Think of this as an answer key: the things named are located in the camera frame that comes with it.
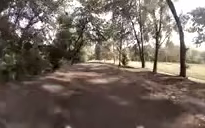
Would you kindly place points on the pale grass field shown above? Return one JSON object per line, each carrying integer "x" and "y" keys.
{"x": 196, "y": 70}

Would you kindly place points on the green bushes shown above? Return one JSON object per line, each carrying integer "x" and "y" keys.
{"x": 20, "y": 65}

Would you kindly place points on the leaning tree trunk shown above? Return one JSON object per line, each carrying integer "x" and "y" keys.
{"x": 182, "y": 50}

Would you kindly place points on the row of trees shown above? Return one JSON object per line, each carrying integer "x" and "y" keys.
{"x": 130, "y": 30}

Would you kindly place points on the brown dirt path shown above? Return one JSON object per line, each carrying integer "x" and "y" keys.
{"x": 100, "y": 96}

